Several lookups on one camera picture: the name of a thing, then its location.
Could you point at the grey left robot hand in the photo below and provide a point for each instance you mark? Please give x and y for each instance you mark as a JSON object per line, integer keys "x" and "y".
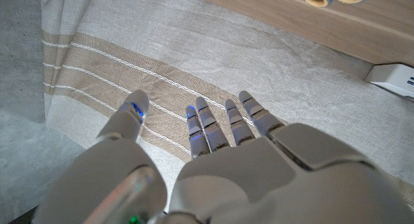
{"x": 258, "y": 185}

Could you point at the beige striped curtain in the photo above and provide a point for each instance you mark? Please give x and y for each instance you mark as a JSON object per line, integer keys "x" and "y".
{"x": 226, "y": 55}

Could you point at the white power strip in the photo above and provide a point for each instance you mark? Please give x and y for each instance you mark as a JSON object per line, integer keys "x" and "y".
{"x": 391, "y": 78}

